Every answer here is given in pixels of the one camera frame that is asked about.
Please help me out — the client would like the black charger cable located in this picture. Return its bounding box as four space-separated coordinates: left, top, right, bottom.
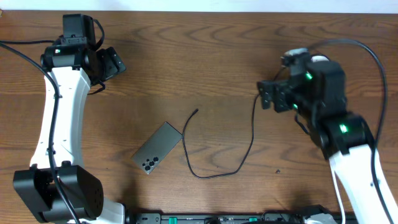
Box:
182 67 287 180

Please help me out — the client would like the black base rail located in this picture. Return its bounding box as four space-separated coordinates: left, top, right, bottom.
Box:
125 205 358 224

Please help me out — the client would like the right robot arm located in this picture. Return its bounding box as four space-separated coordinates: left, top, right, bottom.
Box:
257 60 397 223

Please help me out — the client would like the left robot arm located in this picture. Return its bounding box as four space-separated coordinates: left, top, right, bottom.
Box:
13 14 128 223

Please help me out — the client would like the white power strip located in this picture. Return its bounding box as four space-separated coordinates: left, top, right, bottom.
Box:
311 54 330 63

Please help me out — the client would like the white power strip cord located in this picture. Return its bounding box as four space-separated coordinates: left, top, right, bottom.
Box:
330 167 346 224

